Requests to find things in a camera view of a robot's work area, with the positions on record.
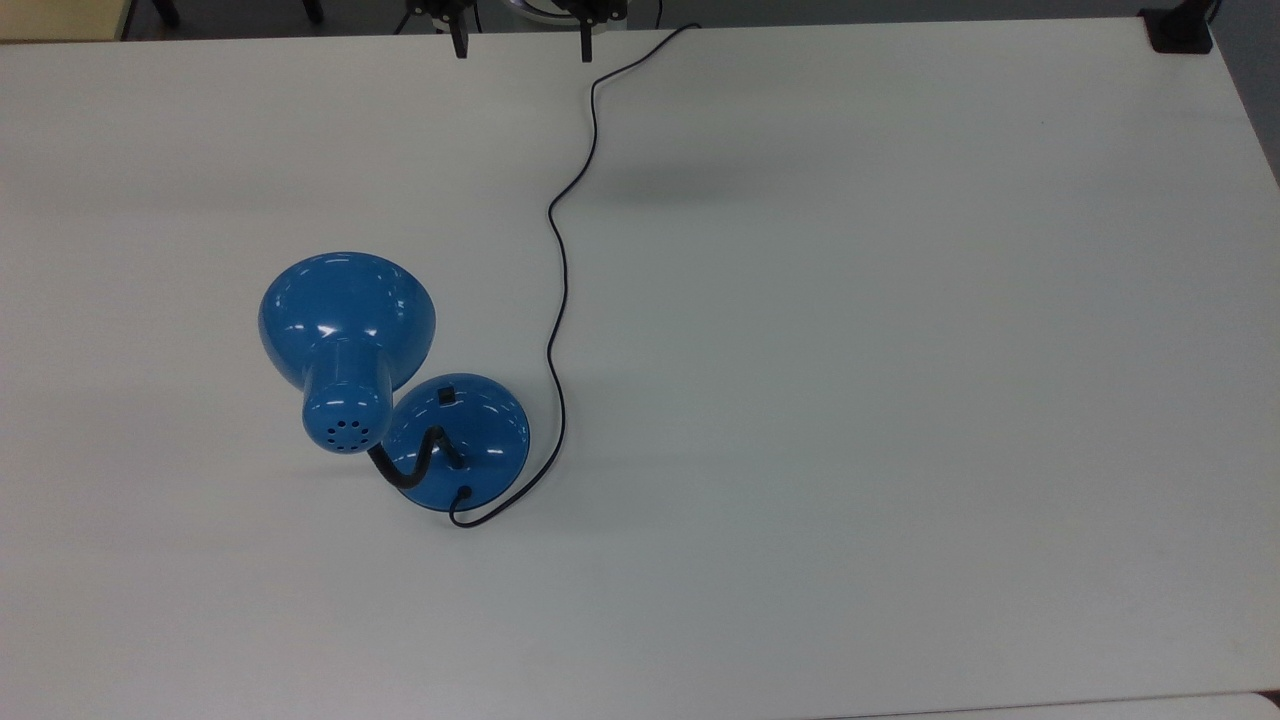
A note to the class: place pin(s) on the black table clamp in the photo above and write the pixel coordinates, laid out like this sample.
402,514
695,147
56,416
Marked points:
1180,32

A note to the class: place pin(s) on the blue desk lamp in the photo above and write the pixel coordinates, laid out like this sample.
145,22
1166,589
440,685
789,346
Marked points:
345,320

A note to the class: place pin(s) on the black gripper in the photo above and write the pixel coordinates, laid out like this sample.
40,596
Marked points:
600,8

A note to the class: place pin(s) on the black chair leg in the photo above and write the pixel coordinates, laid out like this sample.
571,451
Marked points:
313,10
166,12

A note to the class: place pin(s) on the beige cabinet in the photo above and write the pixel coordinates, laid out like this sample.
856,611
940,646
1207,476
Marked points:
60,18

